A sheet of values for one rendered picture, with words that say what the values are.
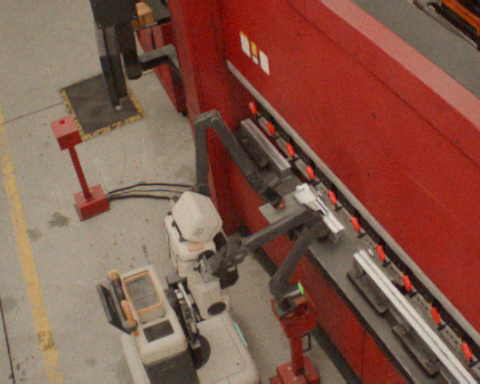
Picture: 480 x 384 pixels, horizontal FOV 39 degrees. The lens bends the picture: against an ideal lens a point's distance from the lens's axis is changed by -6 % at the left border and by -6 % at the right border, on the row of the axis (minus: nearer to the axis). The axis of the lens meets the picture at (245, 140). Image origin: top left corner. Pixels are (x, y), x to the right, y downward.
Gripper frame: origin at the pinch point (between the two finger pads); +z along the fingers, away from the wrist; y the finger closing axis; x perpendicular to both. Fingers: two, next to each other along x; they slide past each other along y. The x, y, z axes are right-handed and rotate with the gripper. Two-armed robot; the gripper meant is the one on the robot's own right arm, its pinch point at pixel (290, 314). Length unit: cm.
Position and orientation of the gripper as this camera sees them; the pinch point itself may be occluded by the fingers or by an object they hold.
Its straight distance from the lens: 351.3
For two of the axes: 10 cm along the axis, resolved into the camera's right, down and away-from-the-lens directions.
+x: -3.7, -5.9, 7.2
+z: 3.2, 6.5, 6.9
